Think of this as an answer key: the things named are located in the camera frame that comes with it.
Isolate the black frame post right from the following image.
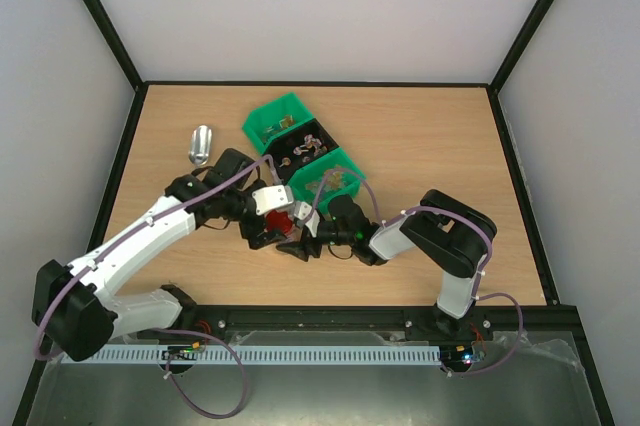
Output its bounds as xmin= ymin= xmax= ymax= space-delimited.
xmin=489 ymin=0 xmax=555 ymax=95

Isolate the black bin with swirl lollipops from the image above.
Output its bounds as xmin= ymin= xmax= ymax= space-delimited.
xmin=265 ymin=119 xmax=339 ymax=184

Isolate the green bin with lollipops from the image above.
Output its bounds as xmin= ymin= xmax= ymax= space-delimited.
xmin=242 ymin=92 xmax=314 ymax=153

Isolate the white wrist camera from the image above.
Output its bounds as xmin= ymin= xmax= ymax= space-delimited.
xmin=293 ymin=201 xmax=321 ymax=238
xmin=252 ymin=185 xmax=295 ymax=216

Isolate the red jar lid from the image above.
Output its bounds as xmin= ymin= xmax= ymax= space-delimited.
xmin=265 ymin=210 xmax=294 ymax=239

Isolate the silver metal scoop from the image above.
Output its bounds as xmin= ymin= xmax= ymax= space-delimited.
xmin=188 ymin=125 xmax=213 ymax=166

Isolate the black frame post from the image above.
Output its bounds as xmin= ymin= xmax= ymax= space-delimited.
xmin=82 ymin=0 xmax=143 ymax=91
xmin=489 ymin=0 xmax=555 ymax=95

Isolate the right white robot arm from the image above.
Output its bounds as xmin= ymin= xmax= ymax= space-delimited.
xmin=276 ymin=189 xmax=497 ymax=338

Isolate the black frame post left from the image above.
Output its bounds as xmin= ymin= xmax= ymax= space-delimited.
xmin=82 ymin=0 xmax=143 ymax=91

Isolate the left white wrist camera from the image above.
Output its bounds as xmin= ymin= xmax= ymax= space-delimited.
xmin=252 ymin=185 xmax=295 ymax=216

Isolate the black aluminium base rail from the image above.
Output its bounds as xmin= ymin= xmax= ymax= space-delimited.
xmin=124 ymin=303 xmax=585 ymax=344

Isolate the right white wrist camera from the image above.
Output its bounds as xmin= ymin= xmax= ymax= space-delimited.
xmin=293 ymin=201 xmax=321 ymax=238

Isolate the green bin with gummy candies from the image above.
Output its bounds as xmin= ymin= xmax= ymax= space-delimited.
xmin=288 ymin=148 xmax=366 ymax=214

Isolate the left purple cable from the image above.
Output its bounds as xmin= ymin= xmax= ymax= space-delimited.
xmin=33 ymin=154 xmax=284 ymax=418

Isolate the light blue cable duct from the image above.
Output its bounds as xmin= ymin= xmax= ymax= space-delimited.
xmin=87 ymin=345 xmax=441 ymax=366

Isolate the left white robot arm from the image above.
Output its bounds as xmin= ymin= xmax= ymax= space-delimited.
xmin=32 ymin=148 xmax=295 ymax=361

